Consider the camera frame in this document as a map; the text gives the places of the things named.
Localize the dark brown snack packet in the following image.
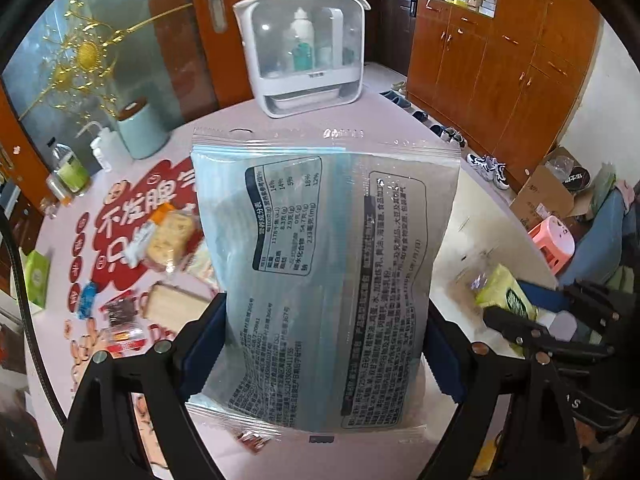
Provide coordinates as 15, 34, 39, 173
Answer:
102, 297, 138, 328

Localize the green plastic bag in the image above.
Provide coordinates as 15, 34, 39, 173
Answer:
592, 162, 618, 216

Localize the blue fabric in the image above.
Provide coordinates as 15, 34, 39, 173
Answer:
560, 190, 631, 286

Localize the pink plastic stool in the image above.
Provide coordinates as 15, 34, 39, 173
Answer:
527, 216, 576, 275

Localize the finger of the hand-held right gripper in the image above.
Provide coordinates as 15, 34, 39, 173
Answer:
515, 280, 626, 331
482, 306, 615, 365

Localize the wooden cabinet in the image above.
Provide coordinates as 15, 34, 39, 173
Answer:
406, 0, 603, 196

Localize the cardboard box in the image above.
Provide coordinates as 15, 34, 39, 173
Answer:
510, 146, 593, 228

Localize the wooden door metal handle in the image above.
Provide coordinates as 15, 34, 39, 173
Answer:
187, 0, 273, 108

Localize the glass door gold decoration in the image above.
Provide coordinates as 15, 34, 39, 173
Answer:
2, 0, 221, 131

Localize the yellow-green snack packet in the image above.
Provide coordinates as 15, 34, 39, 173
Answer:
475, 265, 538, 321

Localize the black cable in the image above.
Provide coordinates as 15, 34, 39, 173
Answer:
0, 210, 68, 426

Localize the clear bottle green label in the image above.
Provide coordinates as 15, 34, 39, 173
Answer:
46, 142, 91, 196

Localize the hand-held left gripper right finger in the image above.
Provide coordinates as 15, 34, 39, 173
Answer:
425, 302, 586, 480

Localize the green tissue box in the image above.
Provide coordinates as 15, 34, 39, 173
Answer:
22, 250, 53, 308

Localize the dark entrance door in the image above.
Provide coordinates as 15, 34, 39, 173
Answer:
357, 0, 446, 76

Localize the teal small bottle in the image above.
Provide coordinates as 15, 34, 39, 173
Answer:
292, 42, 316, 72

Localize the pale cracker packet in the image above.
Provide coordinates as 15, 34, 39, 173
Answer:
185, 245, 218, 291

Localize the blue candy wrapper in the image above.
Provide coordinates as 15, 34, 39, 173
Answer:
76, 282, 98, 318

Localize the mint green canister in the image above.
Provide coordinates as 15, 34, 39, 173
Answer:
117, 97, 172, 160

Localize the white storage box clear lid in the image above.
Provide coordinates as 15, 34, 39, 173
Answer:
232, 0, 372, 119

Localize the sliced bread packet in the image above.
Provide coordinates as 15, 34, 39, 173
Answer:
142, 282, 216, 333

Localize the black white sneaker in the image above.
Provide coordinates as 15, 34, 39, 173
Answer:
487, 157, 511, 191
467, 154, 493, 181

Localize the orange white snack packet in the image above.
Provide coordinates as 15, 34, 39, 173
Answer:
122, 203, 176, 267

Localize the yellow cracker packet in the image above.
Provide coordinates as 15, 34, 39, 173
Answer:
145, 208, 198, 273

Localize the small red snack packet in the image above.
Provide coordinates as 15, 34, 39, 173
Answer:
97, 325, 148, 356

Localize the blue-grey snack packet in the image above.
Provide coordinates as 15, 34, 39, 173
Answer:
185, 127, 463, 446

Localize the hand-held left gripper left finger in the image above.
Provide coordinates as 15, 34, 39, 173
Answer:
55, 292, 236, 480

